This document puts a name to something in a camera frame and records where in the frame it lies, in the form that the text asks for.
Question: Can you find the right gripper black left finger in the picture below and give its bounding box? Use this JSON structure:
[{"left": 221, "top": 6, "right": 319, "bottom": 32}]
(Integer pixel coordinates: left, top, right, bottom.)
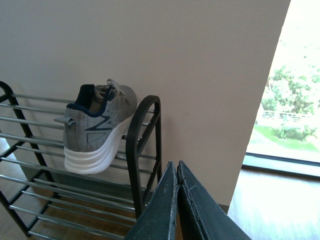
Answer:
[{"left": 125, "top": 161, "right": 179, "bottom": 240}]

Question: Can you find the black metal shoe rack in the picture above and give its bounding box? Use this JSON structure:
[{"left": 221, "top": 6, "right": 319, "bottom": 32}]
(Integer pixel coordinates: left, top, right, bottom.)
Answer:
[{"left": 0, "top": 80, "right": 162, "bottom": 240}]

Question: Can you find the right side window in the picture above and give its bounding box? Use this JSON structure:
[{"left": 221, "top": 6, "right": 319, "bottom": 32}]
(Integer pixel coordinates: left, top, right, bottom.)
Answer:
[{"left": 242, "top": 0, "right": 320, "bottom": 178}]

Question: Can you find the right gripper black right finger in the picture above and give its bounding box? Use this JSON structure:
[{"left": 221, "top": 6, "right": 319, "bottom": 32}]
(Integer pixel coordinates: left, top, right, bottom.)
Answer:
[{"left": 177, "top": 160, "right": 250, "bottom": 240}]

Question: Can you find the grey knit sneaker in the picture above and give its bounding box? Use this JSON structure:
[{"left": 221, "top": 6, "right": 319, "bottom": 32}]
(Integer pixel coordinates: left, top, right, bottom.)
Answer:
[{"left": 55, "top": 79, "right": 138, "bottom": 175}]

